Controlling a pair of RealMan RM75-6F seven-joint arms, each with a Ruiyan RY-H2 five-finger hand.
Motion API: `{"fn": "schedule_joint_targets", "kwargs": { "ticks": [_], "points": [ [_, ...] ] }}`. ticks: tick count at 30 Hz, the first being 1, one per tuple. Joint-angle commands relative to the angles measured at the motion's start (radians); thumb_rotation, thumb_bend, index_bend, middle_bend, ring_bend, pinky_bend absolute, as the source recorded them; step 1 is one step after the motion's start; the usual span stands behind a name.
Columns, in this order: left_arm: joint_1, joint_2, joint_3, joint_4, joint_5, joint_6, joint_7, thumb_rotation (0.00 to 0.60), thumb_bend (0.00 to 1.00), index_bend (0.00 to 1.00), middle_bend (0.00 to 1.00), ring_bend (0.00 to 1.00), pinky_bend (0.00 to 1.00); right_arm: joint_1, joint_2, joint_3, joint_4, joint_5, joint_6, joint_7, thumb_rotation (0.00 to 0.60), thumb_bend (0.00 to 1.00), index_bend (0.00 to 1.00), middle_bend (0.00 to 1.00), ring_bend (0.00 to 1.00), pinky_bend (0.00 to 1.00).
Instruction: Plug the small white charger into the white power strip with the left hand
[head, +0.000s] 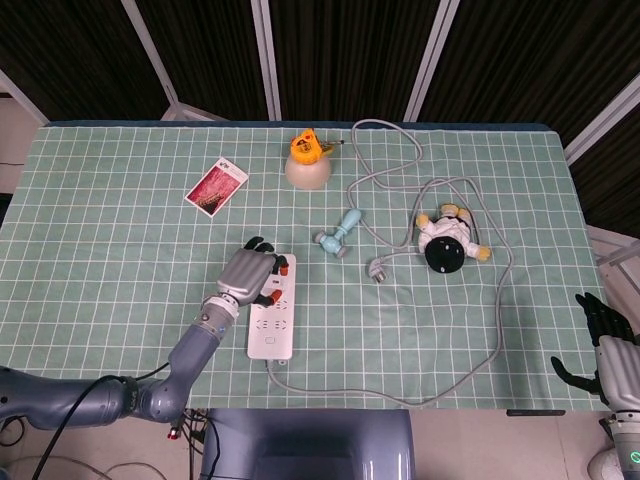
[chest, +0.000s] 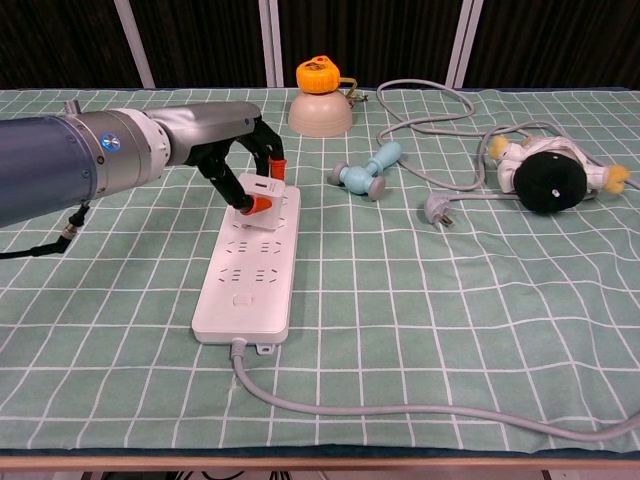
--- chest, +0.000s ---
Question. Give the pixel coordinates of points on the dark folding screen white frame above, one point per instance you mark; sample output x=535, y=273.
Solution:
x=375, y=40

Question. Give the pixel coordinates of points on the white cube charger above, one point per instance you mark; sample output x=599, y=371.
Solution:
x=272, y=191

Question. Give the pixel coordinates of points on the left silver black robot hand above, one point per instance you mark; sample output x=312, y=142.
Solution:
x=210, y=127

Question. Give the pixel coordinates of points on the black headed plush doll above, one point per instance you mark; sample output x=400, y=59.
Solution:
x=550, y=182

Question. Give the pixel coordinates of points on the light blue roller massager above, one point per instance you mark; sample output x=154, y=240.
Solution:
x=357, y=177

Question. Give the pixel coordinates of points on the orange pumpkin toy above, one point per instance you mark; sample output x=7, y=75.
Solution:
x=317, y=75

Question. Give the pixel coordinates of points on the beige upturned bowl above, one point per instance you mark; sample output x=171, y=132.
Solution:
x=320, y=117

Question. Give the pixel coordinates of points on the left blue grey robot arm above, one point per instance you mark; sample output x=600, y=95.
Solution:
x=50, y=160

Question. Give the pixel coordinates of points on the white power strip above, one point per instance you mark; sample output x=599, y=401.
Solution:
x=240, y=320

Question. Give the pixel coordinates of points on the green checked tablecloth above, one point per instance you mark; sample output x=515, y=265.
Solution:
x=400, y=300

